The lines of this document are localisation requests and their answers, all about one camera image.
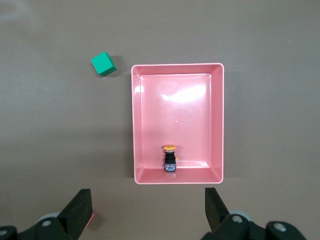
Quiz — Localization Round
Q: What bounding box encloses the green cube block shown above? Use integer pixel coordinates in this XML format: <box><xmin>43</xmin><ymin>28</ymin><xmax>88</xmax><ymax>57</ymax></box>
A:
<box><xmin>90</xmin><ymin>51</ymin><xmax>118</xmax><ymax>77</ymax></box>

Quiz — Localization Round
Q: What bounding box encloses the pink plastic tray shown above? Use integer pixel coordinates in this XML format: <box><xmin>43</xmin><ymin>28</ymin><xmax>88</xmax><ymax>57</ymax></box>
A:
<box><xmin>130</xmin><ymin>62</ymin><xmax>226</xmax><ymax>186</ymax></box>

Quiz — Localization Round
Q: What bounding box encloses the yellow push button switch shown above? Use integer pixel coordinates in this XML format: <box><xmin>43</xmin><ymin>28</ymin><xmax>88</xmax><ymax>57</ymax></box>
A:
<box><xmin>161</xmin><ymin>144</ymin><xmax>180</xmax><ymax>174</ymax></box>

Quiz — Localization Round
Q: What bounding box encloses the pink cube block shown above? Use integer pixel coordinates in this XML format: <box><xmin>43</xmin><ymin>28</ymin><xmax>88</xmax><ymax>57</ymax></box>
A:
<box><xmin>84</xmin><ymin>212</ymin><xmax>95</xmax><ymax>230</ymax></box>

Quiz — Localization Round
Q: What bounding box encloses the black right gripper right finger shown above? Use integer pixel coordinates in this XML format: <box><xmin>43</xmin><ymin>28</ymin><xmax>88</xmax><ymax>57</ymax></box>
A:
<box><xmin>201</xmin><ymin>187</ymin><xmax>309</xmax><ymax>240</ymax></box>

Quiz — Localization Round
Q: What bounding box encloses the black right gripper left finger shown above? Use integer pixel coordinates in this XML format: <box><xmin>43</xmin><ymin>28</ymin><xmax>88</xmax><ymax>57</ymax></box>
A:
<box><xmin>0</xmin><ymin>188</ymin><xmax>94</xmax><ymax>240</ymax></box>

